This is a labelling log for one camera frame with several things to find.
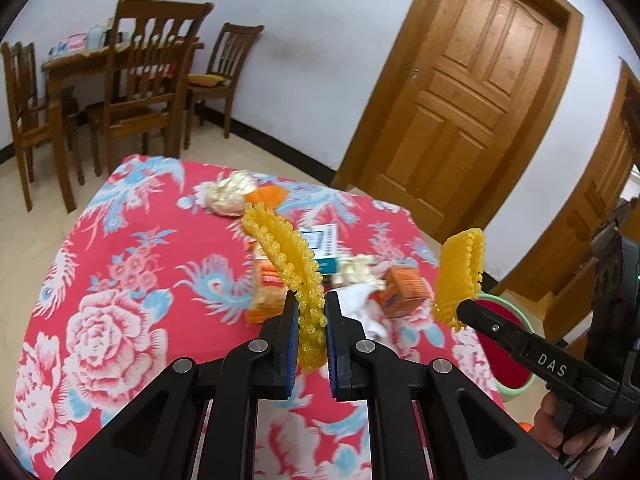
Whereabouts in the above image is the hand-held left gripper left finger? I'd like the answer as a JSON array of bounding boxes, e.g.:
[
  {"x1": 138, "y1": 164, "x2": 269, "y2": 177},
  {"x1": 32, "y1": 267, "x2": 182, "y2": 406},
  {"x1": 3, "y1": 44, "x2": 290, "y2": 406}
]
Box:
[{"x1": 52, "y1": 290, "x2": 300, "y2": 480}]

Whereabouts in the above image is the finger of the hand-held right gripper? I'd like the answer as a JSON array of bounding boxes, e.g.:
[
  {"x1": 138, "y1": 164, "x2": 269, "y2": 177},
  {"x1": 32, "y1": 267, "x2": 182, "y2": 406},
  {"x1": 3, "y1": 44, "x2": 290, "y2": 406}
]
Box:
[{"x1": 457, "y1": 299, "x2": 582, "y2": 387}]

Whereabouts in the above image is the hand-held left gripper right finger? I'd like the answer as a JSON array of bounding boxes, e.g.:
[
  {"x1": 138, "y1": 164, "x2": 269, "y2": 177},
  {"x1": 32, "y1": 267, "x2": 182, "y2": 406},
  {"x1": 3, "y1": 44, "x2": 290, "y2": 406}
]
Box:
[{"x1": 326, "y1": 292, "x2": 573, "y2": 480}]

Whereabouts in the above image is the green plastic basin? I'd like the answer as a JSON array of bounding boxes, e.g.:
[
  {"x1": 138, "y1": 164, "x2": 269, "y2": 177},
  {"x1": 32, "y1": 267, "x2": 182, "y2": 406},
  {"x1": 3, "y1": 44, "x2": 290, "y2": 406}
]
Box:
[{"x1": 472, "y1": 295, "x2": 533, "y2": 403}]

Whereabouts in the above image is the yellow bumpy plastic strip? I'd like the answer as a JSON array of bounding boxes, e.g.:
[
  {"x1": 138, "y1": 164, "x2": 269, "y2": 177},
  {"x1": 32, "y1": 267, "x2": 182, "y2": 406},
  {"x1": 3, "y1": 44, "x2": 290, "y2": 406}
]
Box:
[
  {"x1": 431, "y1": 227, "x2": 487, "y2": 332},
  {"x1": 241, "y1": 201, "x2": 328, "y2": 373}
]

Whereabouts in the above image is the white and teal box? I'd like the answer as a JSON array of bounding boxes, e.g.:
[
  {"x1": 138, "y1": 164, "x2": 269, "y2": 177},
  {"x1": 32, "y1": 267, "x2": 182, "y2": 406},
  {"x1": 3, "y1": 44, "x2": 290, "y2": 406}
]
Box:
[{"x1": 299, "y1": 224, "x2": 342, "y2": 275}]

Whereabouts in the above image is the person's right hand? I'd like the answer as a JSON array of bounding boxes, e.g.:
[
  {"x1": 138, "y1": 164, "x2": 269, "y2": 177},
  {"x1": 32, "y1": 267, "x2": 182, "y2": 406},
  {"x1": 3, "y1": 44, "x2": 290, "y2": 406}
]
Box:
[{"x1": 532, "y1": 391, "x2": 617, "y2": 480}]

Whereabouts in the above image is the crumpled white tissue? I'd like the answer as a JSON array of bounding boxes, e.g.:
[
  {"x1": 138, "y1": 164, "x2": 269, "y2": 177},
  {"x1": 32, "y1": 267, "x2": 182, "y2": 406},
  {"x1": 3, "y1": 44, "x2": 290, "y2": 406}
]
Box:
[{"x1": 330, "y1": 282, "x2": 390, "y2": 342}]

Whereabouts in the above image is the orange snack packet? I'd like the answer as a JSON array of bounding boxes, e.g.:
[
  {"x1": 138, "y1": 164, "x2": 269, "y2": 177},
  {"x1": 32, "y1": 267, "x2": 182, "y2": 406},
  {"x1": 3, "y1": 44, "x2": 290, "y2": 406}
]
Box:
[{"x1": 244, "y1": 247, "x2": 296, "y2": 325}]

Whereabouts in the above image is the crumpled cream wrapper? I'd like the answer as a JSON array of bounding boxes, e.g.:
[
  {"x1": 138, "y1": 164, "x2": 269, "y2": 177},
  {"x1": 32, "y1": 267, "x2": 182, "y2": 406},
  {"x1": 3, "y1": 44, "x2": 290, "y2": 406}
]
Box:
[{"x1": 336, "y1": 255, "x2": 375, "y2": 288}]

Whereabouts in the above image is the small orange carton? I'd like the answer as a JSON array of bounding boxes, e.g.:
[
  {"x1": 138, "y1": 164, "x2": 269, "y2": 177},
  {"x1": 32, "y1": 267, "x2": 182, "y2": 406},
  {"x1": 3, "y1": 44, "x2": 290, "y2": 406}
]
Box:
[{"x1": 381, "y1": 265, "x2": 432, "y2": 319}]

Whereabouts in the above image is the orange peel piece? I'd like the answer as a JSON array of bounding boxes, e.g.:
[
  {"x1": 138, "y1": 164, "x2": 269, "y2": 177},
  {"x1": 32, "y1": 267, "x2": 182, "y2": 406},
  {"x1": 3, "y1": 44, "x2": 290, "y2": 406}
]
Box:
[{"x1": 248, "y1": 185, "x2": 290, "y2": 209}]

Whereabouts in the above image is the red floral tablecloth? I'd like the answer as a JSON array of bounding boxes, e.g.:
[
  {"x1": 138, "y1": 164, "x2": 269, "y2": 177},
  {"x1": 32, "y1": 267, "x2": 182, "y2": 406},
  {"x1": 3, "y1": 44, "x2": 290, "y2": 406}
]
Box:
[{"x1": 12, "y1": 154, "x2": 503, "y2": 480}]

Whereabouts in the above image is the crumpled cream paper ball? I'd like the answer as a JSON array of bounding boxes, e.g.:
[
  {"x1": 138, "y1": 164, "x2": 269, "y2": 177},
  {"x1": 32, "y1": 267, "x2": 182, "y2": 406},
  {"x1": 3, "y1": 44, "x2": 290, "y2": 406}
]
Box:
[{"x1": 206, "y1": 170, "x2": 257, "y2": 217}]

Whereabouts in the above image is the wooden panel door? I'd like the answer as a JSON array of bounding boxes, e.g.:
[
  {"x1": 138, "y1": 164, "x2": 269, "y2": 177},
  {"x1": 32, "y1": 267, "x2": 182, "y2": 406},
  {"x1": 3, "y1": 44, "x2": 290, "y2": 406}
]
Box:
[{"x1": 331, "y1": 0, "x2": 584, "y2": 235}]

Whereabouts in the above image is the wooden chair with cushion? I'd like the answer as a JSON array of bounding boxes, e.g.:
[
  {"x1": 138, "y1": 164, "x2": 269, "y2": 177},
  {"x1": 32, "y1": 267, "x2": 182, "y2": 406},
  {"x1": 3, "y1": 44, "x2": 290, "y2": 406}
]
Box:
[{"x1": 184, "y1": 22, "x2": 265, "y2": 150}]

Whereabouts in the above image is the large wooden slat chair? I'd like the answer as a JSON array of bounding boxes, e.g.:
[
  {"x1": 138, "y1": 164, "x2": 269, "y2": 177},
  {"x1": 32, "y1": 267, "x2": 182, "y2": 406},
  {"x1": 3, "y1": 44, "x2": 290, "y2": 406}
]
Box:
[{"x1": 84, "y1": 0, "x2": 214, "y2": 177}]

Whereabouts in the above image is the wooden armchair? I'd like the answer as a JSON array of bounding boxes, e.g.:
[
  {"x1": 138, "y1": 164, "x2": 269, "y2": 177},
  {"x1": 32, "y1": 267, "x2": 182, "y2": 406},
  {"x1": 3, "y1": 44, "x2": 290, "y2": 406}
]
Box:
[{"x1": 0, "y1": 41, "x2": 78, "y2": 213}]

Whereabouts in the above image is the wooden dining table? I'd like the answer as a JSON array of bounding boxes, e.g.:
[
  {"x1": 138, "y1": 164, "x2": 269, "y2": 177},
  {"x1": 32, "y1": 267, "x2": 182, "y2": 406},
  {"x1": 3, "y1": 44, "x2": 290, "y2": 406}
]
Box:
[{"x1": 41, "y1": 40, "x2": 206, "y2": 111}]

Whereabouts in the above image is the wooden door with frame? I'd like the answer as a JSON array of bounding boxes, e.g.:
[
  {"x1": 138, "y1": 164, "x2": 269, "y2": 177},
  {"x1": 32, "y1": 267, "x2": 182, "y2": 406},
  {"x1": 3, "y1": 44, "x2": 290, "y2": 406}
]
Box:
[{"x1": 495, "y1": 59, "x2": 640, "y2": 303}]

